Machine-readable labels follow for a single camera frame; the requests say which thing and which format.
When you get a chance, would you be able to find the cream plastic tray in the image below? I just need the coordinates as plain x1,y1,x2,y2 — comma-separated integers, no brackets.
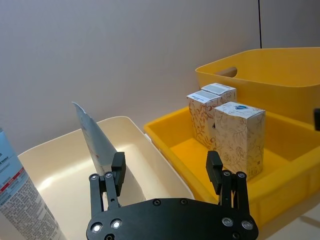
16,115,196,240

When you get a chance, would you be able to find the shallow yellow plastic tray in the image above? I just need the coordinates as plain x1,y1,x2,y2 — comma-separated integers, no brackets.
143,105,320,230

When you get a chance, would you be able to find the pale blue squeezed tube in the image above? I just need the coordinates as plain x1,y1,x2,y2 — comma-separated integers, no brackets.
71,101,147,204

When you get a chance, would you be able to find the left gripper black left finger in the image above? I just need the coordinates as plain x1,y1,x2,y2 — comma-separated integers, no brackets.
89,151,127,220

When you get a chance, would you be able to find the floral carton with grey label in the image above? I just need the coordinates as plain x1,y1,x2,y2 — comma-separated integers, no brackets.
200,82,237,104
186,90,224,151

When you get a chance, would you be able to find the large white blue tube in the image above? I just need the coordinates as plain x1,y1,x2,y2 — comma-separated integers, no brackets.
0,127,68,240

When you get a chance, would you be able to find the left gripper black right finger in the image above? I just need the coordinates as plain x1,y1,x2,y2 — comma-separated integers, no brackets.
205,150,251,218

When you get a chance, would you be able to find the floral carton with blue emblem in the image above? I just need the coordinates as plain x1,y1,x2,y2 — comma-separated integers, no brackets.
213,101,267,181

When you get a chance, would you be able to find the thin black cable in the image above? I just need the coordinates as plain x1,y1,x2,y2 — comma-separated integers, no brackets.
257,0,263,50

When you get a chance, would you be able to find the small black block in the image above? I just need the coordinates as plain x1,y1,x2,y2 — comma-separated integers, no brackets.
313,107,320,132

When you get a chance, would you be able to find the yellow plastic basket with handle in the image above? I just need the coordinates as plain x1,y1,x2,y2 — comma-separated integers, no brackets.
194,47,320,125

